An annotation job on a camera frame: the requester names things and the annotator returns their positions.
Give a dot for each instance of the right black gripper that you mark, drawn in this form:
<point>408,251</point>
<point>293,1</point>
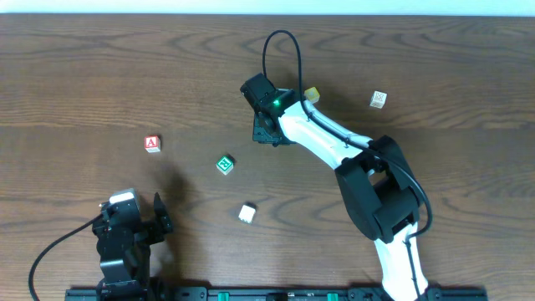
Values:
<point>262,136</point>

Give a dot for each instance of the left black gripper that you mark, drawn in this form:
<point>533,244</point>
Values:
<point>151,230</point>

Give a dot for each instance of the red letter A block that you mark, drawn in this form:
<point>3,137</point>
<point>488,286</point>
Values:
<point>152,143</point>

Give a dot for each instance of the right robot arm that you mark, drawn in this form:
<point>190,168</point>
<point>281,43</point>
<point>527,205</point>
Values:
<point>379,190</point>

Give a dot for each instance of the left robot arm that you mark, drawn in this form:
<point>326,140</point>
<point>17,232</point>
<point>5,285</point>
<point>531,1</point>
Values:
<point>128,271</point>

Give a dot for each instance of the green letter wooden block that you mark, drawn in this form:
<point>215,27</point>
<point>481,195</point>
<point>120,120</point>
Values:
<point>225,165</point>

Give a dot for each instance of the yellow top wooden block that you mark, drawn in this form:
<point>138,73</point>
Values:
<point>312,95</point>

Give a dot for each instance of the white plain wooden block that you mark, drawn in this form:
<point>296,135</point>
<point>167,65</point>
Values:
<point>247,213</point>

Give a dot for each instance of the plain patterned wooden block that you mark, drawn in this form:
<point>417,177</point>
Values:
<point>378,100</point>

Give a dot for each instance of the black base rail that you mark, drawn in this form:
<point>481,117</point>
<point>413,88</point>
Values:
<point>234,294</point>

